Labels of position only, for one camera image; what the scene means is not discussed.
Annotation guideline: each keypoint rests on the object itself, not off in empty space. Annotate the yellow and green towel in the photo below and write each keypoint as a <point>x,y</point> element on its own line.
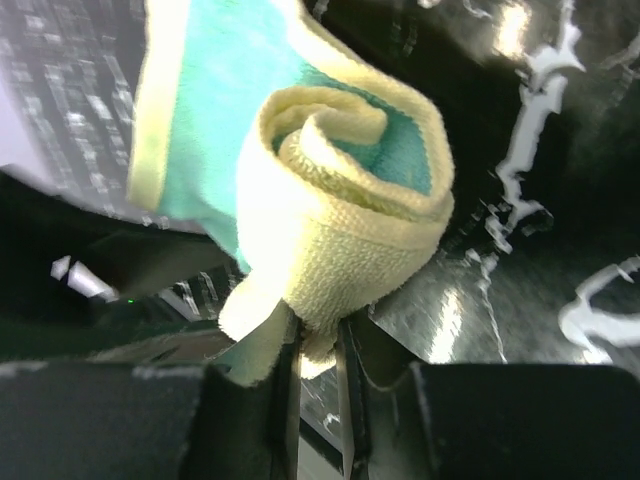
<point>328,181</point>

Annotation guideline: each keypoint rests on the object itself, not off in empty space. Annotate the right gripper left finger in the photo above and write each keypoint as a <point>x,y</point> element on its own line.
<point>78,404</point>

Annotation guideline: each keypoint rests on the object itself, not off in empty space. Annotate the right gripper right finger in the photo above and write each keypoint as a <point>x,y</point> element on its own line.
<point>403,418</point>

